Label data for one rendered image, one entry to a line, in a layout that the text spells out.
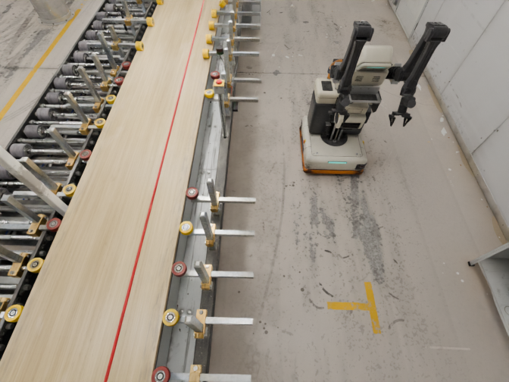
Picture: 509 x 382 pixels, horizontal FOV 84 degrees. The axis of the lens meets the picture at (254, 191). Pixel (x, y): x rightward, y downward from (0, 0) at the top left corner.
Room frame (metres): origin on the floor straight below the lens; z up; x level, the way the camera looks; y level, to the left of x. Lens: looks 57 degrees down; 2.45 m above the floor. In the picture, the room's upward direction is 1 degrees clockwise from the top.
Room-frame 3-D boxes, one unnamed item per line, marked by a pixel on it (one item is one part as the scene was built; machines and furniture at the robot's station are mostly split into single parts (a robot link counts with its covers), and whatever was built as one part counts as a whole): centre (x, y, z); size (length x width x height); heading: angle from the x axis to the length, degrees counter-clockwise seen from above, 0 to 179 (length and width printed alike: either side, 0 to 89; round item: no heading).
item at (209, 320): (0.22, 0.22, 0.82); 0.43 x 0.03 x 0.04; 89
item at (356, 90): (1.80, -0.82, 0.99); 0.28 x 0.16 x 0.22; 89
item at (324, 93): (2.18, -0.83, 0.59); 0.55 x 0.34 x 0.83; 89
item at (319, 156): (2.09, -0.83, 0.16); 0.67 x 0.64 x 0.25; 179
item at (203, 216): (0.68, 0.27, 0.92); 0.04 x 0.04 x 0.48; 89
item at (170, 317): (0.23, 0.42, 0.85); 0.08 x 0.08 x 0.11
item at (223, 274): (0.47, 0.22, 0.80); 0.43 x 0.03 x 0.04; 89
